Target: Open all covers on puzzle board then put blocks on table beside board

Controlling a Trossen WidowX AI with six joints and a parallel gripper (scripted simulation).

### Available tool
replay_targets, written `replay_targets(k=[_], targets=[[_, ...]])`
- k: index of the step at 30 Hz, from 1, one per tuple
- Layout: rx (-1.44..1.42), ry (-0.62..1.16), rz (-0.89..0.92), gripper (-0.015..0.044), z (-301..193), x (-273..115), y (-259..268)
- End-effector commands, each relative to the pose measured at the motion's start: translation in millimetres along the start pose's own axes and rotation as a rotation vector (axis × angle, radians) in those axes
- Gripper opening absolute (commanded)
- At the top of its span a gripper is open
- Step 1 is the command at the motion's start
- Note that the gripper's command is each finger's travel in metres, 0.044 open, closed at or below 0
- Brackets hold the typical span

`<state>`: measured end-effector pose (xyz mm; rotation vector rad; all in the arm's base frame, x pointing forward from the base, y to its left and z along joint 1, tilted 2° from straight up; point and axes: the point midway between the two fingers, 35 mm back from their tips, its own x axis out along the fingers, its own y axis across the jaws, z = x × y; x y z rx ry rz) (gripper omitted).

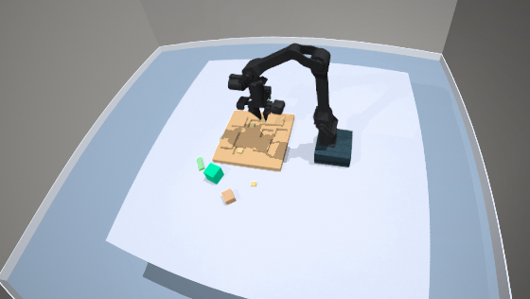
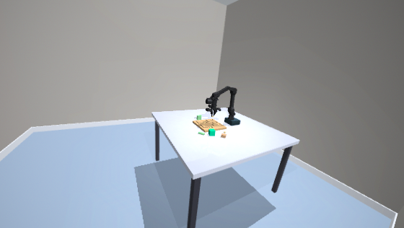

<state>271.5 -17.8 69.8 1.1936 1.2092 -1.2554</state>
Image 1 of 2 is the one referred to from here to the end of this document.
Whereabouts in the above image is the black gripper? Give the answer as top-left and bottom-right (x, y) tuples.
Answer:
(236, 88), (286, 121)

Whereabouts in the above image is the tan puzzle board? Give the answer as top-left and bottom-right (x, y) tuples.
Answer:
(211, 110), (295, 172)

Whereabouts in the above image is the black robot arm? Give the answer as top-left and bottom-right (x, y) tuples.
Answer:
(228, 43), (339, 148)

